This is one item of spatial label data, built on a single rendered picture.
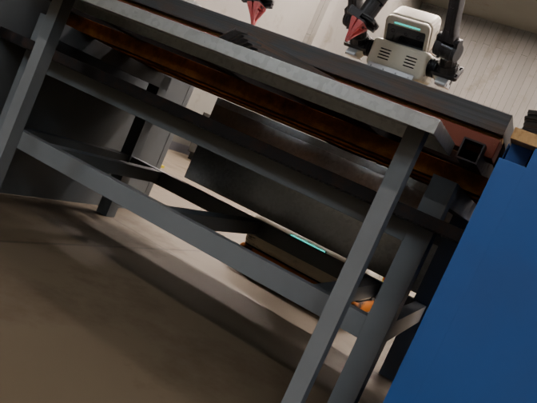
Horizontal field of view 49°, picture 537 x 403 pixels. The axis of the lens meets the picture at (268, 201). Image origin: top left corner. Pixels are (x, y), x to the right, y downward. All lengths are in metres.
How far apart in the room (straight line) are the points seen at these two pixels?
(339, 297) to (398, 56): 1.63
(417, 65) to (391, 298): 1.43
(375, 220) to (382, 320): 0.32
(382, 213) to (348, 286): 0.17
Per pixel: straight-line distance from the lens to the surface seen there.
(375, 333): 1.50
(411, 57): 2.71
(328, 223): 2.34
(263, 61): 1.30
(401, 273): 1.48
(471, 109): 1.49
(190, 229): 1.70
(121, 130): 2.79
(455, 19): 2.52
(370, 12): 1.99
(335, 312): 1.29
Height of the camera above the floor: 0.58
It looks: 5 degrees down
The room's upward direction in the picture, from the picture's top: 24 degrees clockwise
